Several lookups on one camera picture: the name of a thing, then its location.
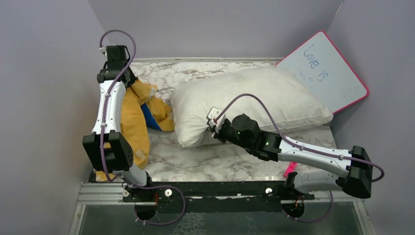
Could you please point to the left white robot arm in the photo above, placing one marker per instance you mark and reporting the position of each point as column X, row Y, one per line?
column 106, row 147

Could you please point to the yellow Mickey Mouse pillowcase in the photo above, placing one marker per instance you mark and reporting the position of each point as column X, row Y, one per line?
column 141, row 109

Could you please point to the white pillow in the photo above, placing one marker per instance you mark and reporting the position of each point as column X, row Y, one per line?
column 273, row 97

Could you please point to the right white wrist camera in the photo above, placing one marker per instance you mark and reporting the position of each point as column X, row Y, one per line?
column 215, row 120

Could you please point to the aluminium table frame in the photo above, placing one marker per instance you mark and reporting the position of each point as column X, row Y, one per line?
column 349, row 171

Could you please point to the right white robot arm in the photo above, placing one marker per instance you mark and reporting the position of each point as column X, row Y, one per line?
column 349, row 171

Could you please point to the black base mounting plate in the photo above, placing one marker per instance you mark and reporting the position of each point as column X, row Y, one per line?
column 211, row 197

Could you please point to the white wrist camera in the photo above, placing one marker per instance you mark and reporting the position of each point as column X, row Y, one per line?
column 215, row 120
column 102, row 50

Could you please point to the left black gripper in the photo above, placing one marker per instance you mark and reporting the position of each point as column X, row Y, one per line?
column 131, row 78

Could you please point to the pink framed whiteboard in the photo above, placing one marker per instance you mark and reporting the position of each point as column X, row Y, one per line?
column 322, row 69

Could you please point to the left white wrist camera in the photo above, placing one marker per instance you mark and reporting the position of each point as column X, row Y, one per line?
column 102, row 50

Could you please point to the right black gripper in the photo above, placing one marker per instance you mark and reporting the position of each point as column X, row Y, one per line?
column 219, row 135

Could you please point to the pink marker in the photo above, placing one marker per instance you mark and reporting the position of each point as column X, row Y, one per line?
column 290, row 168

